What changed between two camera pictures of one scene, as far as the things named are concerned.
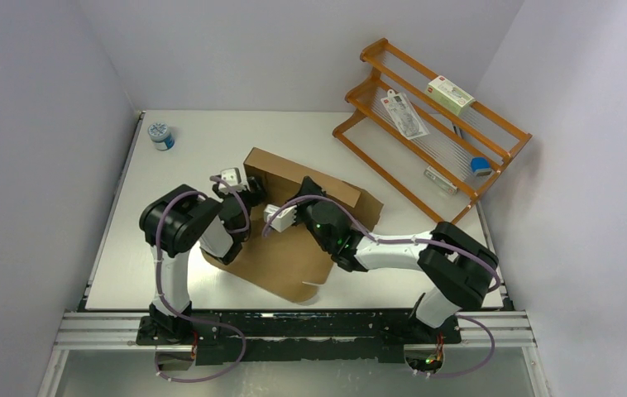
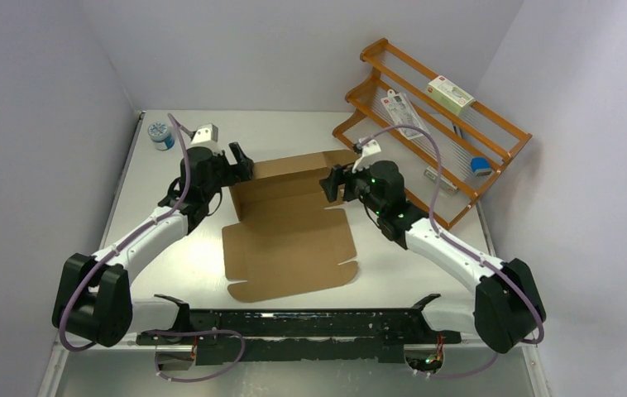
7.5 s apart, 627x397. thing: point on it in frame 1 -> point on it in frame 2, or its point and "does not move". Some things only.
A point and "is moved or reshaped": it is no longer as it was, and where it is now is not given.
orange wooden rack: (437, 142) does not move
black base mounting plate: (379, 337) does not move
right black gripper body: (303, 216) -> (363, 186)
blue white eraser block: (481, 166) does not move
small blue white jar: (161, 136) does not move
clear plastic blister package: (404, 114) does not move
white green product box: (449, 95) does not move
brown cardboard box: (290, 265) is moved or reshaped
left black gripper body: (251, 198) -> (222, 173)
